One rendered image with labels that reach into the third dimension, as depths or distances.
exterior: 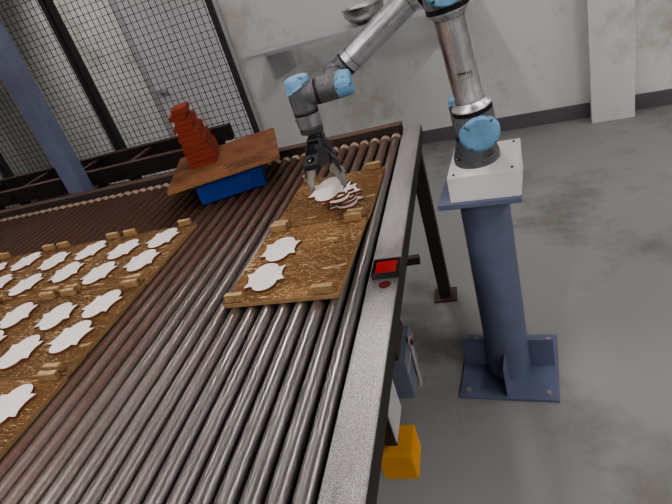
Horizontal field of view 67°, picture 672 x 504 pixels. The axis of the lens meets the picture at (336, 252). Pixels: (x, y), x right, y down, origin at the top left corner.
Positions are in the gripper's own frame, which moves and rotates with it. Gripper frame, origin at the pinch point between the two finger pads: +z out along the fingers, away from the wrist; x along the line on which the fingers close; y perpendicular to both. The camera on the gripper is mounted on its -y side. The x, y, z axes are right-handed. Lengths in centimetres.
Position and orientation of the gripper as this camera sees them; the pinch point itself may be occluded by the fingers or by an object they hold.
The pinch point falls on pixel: (328, 189)
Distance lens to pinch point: 162.9
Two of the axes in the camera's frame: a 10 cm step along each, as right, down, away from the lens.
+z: 2.8, 8.4, 4.7
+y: 2.2, -5.3, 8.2
